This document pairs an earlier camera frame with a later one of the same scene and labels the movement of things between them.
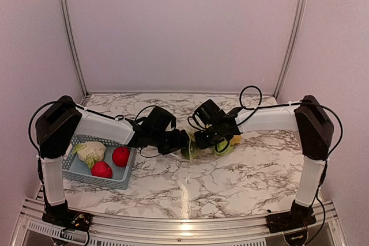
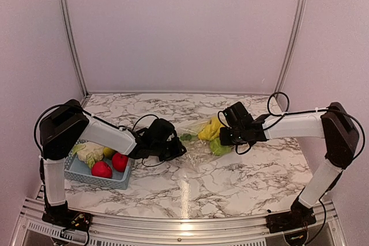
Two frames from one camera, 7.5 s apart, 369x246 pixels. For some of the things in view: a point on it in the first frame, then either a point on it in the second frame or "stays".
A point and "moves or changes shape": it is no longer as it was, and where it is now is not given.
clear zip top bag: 193,152 moves or changes shape
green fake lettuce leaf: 222,146 stays
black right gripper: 200,143 -> 225,140
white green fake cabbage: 89,152 stays
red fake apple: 120,155 moves or changes shape
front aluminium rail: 323,229 stays
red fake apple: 101,169 stays
